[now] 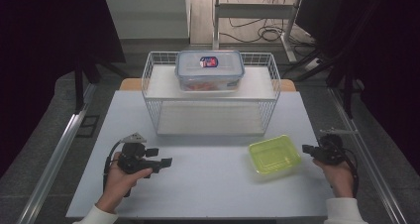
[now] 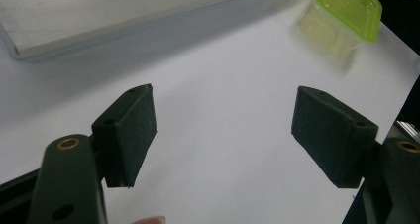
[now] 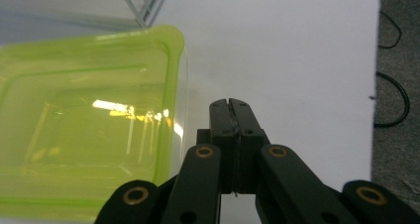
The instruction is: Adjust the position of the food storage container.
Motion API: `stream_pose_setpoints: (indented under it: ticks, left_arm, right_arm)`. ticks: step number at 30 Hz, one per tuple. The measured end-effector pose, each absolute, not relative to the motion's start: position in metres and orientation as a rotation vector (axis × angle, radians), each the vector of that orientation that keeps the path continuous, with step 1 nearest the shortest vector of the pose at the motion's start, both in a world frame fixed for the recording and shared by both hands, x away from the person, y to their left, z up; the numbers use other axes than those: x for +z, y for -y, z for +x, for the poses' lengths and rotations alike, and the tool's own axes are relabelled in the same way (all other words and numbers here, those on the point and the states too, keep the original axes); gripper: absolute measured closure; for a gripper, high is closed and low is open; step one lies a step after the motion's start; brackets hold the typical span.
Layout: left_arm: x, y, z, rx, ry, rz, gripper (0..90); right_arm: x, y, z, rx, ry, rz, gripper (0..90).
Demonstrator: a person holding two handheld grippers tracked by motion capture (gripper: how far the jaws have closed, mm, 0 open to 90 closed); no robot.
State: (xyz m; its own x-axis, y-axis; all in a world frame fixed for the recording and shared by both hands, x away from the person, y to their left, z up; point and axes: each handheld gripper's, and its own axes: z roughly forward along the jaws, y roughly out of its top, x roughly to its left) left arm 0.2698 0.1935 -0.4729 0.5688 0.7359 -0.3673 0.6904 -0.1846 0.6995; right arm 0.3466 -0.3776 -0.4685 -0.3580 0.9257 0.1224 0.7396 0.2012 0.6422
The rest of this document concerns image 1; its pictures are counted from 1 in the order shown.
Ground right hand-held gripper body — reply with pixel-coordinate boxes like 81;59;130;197
313;128;360;168

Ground person's right hand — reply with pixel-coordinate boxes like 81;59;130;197
312;158;355;199

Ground white cabinet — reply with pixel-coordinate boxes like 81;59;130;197
103;0;191;41

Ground person's white sleeve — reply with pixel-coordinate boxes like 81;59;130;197
72;204;119;224
325;197;369;224

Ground black square floor frame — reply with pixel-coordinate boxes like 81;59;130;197
75;114;101;139

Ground aluminium rail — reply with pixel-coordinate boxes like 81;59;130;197
16;83;97;224
327;86;410;224

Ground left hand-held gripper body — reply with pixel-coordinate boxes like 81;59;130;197
117;132;162;175

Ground black floor cables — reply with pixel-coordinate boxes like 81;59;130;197
219;0;316;48

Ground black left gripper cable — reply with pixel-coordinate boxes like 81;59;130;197
102;140;124;194

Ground clear blue-rimmed food container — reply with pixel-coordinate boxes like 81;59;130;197
173;50;246;93

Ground black stand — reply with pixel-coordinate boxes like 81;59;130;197
72;50;129;115
282;42;366;120

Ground white power strip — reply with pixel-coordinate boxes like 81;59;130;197
304;56;322;72

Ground person's left hand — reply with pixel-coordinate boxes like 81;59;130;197
95;151;154;214

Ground person's right white sleeve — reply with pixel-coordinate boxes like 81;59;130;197
325;197;369;224

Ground white wire shelf rack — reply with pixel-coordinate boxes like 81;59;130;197
141;51;282;138

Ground dark curtain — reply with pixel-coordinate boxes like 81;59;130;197
295;0;420;168
0;0;127;179

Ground green plastic food container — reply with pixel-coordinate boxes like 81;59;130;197
248;134;302;176

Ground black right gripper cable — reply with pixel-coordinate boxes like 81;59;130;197
342;148;361;199

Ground person's left white sleeve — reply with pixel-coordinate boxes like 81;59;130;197
72;204;119;224

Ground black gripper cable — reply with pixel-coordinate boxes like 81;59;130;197
102;140;124;194
342;148;361;199

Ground white metal stand frame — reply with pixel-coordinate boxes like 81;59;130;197
212;0;306;64

